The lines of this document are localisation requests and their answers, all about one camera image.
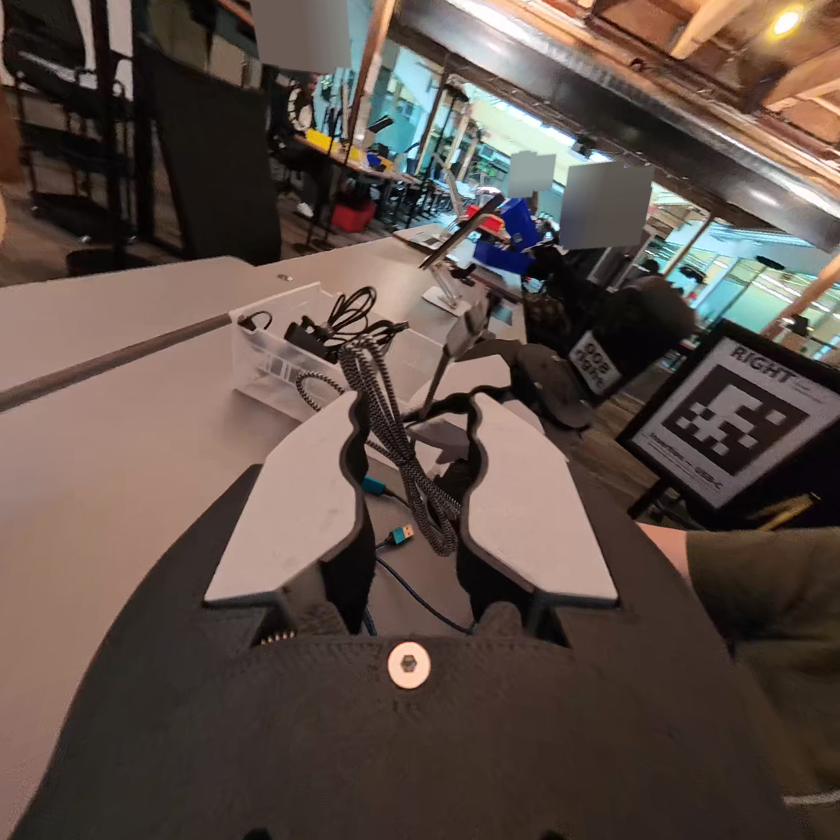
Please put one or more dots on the dark desk divider strip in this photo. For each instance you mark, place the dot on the dark desk divider strip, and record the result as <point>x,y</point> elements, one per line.
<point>98,364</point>

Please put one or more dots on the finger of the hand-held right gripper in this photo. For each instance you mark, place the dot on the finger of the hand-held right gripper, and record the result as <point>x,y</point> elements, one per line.
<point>446,436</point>
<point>482,377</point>

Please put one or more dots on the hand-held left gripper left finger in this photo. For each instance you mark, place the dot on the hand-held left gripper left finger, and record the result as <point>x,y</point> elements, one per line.
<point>295,512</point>

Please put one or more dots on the black tablet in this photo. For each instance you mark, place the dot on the black tablet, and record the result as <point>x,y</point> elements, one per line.
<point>463,233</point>

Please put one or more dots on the black shelving rack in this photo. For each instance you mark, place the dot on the black shelving rack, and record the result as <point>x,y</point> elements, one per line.
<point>59,65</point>

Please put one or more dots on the black partition panel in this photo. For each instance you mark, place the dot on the black partition panel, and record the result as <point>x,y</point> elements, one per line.
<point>216,164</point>

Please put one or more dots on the black usb adapter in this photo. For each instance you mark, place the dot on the black usb adapter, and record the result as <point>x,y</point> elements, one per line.
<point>248,321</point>

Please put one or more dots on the red storage bin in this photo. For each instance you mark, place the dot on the red storage bin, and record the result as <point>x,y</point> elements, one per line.
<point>354,216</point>

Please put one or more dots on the clear acrylic box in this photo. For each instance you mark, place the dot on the clear acrylic box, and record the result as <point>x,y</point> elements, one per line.
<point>262,367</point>

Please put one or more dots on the white tablet stand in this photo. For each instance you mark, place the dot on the white tablet stand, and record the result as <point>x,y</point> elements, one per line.
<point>446,289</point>

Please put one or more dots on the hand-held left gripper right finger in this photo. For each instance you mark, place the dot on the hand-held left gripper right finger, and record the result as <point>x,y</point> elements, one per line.
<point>531,512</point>

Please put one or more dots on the person's right hand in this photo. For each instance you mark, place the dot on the person's right hand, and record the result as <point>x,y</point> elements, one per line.
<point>666,548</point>

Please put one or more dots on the person's right forearm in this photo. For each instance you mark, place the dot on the person's right forearm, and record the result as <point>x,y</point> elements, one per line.
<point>774,656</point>

